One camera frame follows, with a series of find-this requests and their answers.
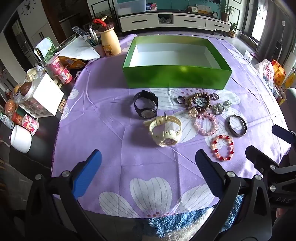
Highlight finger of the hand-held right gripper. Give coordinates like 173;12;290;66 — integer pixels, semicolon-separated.
245;146;296;184
272;125;296;145

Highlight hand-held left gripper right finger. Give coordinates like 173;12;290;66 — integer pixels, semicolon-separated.
195;149;273;241

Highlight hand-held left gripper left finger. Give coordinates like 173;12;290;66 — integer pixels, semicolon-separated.
25;149;109;241

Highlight red and pink bead bracelet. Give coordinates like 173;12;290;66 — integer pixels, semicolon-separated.
210;135;234;162

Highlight dark leather band bracelet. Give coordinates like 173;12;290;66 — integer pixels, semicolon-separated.
227;114;247;138

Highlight cream wrist watch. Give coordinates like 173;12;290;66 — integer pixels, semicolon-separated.
143;115;182;147

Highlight black wrist watch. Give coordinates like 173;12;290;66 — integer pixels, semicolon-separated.
133;90;159;119

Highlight green cardboard box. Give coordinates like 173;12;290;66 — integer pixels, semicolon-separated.
122;35;232;90

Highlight purple floral cloth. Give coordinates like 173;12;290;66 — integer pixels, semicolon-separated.
52;34;292;219

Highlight blue fluffy cloth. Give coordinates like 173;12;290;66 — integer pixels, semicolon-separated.
139;195;243;239

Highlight orange paper bag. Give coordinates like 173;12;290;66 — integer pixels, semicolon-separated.
270;60;287;86

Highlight silver brooch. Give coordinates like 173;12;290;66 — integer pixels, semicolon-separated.
212;100;232;115

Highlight white plastic bag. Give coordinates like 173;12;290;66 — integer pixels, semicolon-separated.
255;59;275;88

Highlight pink yogurt cup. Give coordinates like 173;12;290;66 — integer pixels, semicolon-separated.
57;67;73;84
22;115;38;132

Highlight white box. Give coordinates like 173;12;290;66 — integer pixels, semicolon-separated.
18;74;65;116

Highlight brown round ball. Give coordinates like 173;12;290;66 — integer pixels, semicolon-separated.
20;82;32;95

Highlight orange snack bag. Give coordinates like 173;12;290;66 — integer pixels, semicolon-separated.
58;56;89;69

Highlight pink cans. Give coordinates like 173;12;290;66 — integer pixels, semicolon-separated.
47;56;62;74

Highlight small potted plant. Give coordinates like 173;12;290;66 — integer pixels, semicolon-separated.
228;22;241;38

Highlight white paper sheet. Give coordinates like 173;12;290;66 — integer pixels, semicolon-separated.
54;35;101;61

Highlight pink pen holder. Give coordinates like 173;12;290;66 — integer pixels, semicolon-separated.
91;44;107;58

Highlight yellow bear bottle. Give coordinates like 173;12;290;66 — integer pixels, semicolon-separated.
98;22;121;56

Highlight green and white packet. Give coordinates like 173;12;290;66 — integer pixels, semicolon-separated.
34;37;58;63

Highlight tall potted plant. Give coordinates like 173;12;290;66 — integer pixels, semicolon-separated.
218;0;234;22

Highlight bunch of pencils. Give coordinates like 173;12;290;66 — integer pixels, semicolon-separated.
86;25;102;47

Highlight yellow desk calendar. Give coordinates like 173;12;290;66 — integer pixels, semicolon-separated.
195;5;212;15

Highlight white tv cabinet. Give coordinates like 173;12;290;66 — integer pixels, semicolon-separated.
118;11;232;33

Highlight clear plastic storage box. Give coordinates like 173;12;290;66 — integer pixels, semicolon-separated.
114;0;147;15

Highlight wooden bead bracelet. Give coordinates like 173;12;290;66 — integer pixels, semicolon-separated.
184;92;211;109

